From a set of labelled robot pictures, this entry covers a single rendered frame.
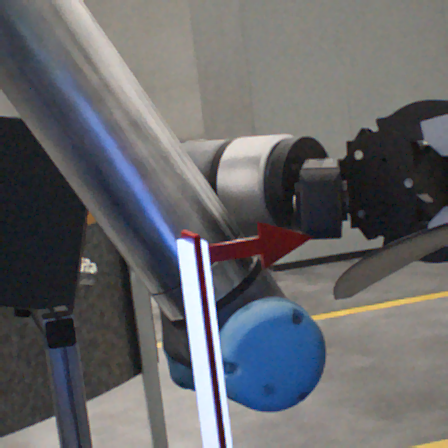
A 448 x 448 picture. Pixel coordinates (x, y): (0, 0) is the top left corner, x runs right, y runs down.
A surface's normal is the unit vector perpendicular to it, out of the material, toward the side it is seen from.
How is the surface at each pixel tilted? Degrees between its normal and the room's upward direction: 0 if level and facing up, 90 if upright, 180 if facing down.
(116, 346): 90
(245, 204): 103
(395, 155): 84
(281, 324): 90
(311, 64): 90
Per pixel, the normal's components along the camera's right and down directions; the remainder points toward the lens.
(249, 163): -0.54, -0.44
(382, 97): 0.24, 0.11
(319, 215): -0.10, 0.11
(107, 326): 0.86, -0.04
